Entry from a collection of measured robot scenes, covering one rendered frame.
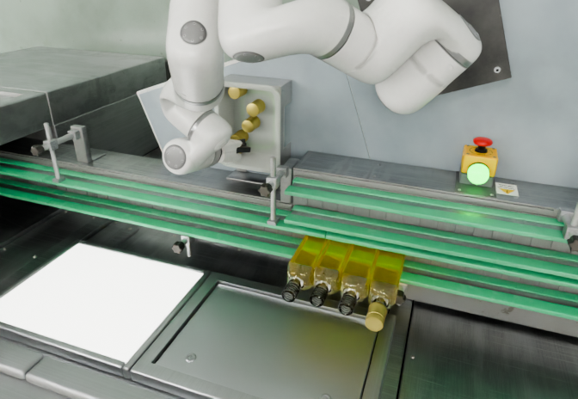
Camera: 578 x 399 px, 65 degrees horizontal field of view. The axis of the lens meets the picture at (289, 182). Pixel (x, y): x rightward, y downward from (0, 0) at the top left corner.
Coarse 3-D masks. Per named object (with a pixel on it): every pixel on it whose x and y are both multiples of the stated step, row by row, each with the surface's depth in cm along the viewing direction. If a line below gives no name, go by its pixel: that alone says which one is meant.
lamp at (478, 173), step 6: (468, 168) 100; (474, 168) 98; (480, 168) 97; (486, 168) 98; (468, 174) 99; (474, 174) 98; (480, 174) 97; (486, 174) 97; (474, 180) 98; (480, 180) 98; (486, 180) 98
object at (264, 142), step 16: (224, 96) 116; (256, 96) 117; (272, 96) 115; (224, 112) 117; (240, 112) 120; (272, 112) 117; (240, 128) 122; (256, 128) 121; (272, 128) 119; (256, 144) 123; (272, 144) 121; (240, 160) 121; (256, 160) 120
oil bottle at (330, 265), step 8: (328, 240) 105; (328, 248) 101; (336, 248) 101; (344, 248) 101; (352, 248) 104; (320, 256) 98; (328, 256) 98; (336, 256) 98; (344, 256) 98; (320, 264) 95; (328, 264) 95; (336, 264) 95; (344, 264) 97; (320, 272) 93; (328, 272) 93; (336, 272) 93; (320, 280) 93; (328, 280) 93; (336, 280) 93; (336, 288) 94
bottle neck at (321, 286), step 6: (318, 282) 93; (324, 282) 92; (318, 288) 91; (324, 288) 91; (312, 294) 89; (318, 294) 89; (324, 294) 90; (312, 300) 90; (318, 300) 91; (324, 300) 89; (318, 306) 89
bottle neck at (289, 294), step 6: (288, 282) 94; (294, 282) 93; (300, 282) 94; (288, 288) 91; (294, 288) 91; (300, 288) 94; (282, 294) 91; (288, 294) 93; (294, 294) 91; (288, 300) 92
